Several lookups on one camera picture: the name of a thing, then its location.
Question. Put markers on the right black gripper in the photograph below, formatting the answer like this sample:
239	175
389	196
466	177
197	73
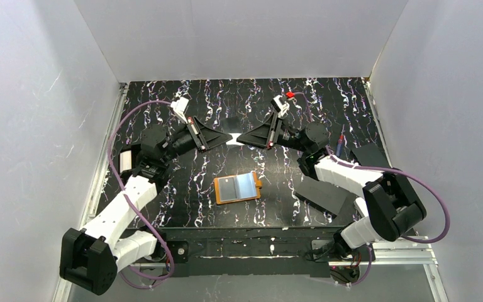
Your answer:
273	130

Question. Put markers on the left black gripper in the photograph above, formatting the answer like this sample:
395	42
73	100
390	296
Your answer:
196	133

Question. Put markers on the orange card holder wallet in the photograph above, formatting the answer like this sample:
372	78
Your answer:
237	188

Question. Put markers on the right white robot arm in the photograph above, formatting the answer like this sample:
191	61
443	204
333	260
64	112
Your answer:
392	204

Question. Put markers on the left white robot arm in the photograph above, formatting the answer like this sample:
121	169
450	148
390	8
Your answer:
93	256

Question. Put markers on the blue red screwdriver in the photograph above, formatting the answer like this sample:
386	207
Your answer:
340	143

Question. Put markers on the white block in box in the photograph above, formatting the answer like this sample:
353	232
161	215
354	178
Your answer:
125	161

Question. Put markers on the black flat slab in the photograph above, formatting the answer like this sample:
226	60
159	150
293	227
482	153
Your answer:
321	195

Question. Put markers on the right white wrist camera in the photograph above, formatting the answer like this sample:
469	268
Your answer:
280	105

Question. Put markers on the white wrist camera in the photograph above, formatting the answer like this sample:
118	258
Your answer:
179	108
280	105

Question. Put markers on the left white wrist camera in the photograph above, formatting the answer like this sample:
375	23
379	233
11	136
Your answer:
179	108

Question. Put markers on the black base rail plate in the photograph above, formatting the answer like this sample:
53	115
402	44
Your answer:
294	250

